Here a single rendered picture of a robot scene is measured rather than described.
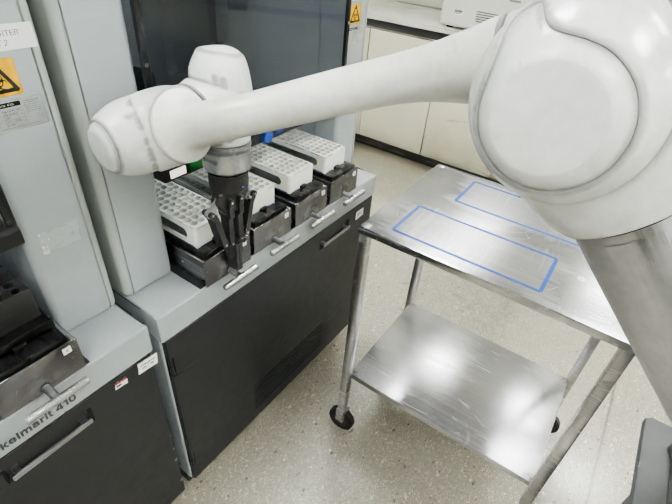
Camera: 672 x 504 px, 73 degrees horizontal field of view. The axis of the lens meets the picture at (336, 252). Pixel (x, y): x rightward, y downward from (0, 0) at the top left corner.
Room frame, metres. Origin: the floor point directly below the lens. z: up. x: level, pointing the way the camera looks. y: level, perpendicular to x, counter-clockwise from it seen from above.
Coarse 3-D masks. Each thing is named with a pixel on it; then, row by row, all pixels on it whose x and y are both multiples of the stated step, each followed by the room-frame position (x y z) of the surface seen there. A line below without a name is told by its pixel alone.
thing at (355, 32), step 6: (354, 6) 1.31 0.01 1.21; (360, 6) 1.33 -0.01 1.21; (354, 12) 1.31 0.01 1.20; (360, 12) 1.34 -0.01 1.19; (354, 18) 1.31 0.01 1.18; (360, 18) 1.34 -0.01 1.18; (354, 24) 1.32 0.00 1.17; (354, 30) 1.32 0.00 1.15; (360, 30) 1.34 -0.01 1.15; (354, 36) 1.32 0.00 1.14; (360, 36) 1.35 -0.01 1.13; (348, 42) 1.30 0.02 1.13; (354, 42) 1.32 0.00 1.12
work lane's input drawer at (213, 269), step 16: (176, 240) 0.78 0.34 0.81; (176, 256) 0.77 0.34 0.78; (192, 256) 0.74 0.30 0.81; (208, 256) 0.74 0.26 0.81; (224, 256) 0.77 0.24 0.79; (192, 272) 0.74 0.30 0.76; (208, 272) 0.73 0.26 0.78; (224, 272) 0.76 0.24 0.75; (240, 272) 0.76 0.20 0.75; (224, 288) 0.71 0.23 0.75
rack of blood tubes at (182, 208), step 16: (160, 192) 0.89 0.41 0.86; (176, 192) 0.90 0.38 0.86; (192, 192) 0.90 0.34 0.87; (160, 208) 0.82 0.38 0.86; (176, 208) 0.83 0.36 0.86; (192, 208) 0.83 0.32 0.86; (176, 224) 0.84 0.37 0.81; (192, 224) 0.78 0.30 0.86; (208, 224) 0.78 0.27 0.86; (192, 240) 0.76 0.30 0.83; (208, 240) 0.78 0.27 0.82
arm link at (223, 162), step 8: (248, 144) 0.76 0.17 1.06; (208, 152) 0.73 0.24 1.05; (216, 152) 0.72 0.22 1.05; (224, 152) 0.72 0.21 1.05; (232, 152) 0.73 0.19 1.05; (240, 152) 0.73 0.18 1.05; (248, 152) 0.75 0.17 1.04; (208, 160) 0.73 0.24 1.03; (216, 160) 0.72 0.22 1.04; (224, 160) 0.72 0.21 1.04; (232, 160) 0.73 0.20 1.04; (240, 160) 0.74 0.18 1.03; (248, 160) 0.75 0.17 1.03; (208, 168) 0.73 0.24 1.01; (216, 168) 0.72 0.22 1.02; (224, 168) 0.72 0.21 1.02; (232, 168) 0.73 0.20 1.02; (240, 168) 0.73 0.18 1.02; (248, 168) 0.75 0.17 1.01; (224, 176) 0.74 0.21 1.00
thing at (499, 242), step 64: (448, 192) 1.09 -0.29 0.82; (512, 192) 1.12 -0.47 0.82; (448, 256) 0.80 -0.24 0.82; (512, 256) 0.82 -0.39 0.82; (576, 256) 0.84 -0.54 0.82; (448, 320) 1.16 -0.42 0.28; (576, 320) 0.63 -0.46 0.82; (384, 384) 0.86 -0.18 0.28; (448, 384) 0.88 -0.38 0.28; (512, 384) 0.91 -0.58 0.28; (512, 448) 0.69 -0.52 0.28
